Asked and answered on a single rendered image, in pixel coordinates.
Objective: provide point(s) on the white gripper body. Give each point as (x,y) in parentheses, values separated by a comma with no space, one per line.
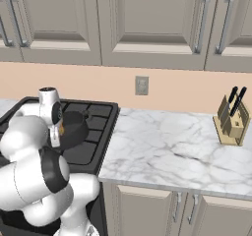
(55,137)

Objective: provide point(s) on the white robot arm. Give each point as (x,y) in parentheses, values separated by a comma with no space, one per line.
(26,177)

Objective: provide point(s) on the black pot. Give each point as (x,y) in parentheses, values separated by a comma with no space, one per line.
(75,130)

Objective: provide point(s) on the black hob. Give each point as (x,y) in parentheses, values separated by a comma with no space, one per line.
(95,128)

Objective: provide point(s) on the beige base cupboard door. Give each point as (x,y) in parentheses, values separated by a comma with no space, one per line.
(144,213)
(223,218)

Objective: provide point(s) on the wooden knife block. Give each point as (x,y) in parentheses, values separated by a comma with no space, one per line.
(234,130)

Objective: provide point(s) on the beige wall cupboard door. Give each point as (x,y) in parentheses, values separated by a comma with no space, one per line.
(59,17)
(5,54)
(242,23)
(151,17)

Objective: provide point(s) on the grey wall socket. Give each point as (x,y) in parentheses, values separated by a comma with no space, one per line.
(141,85)

